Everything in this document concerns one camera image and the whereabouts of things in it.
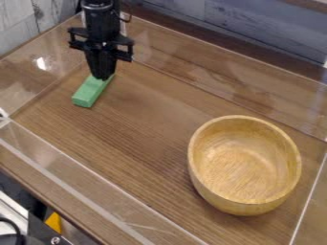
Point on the brown wooden bowl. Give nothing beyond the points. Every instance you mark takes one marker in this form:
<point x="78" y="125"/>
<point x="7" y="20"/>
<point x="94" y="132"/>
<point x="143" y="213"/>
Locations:
<point x="245" y="164"/>

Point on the clear acrylic corner bracket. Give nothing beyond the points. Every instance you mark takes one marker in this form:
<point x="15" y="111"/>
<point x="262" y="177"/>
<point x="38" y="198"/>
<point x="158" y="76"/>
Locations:
<point x="123" y="27"/>

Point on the green rectangular block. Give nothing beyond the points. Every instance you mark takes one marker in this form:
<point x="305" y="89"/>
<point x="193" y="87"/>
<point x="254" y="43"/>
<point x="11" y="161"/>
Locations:
<point x="90" y="91"/>

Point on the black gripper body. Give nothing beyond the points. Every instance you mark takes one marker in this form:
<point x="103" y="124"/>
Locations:
<point x="119" y="45"/>

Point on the yellow warning label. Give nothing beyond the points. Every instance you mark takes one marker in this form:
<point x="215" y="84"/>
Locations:
<point x="54" y="222"/>

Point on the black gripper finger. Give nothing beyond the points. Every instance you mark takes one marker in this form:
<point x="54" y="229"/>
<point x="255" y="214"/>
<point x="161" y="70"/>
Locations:
<point x="94" y="60"/>
<point x="110" y="65"/>

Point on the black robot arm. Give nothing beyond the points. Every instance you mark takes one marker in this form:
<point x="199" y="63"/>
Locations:
<point x="99" y="38"/>

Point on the clear acrylic tray walls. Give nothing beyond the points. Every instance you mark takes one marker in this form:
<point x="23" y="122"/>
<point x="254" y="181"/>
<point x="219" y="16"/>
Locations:
<point x="109" y="164"/>

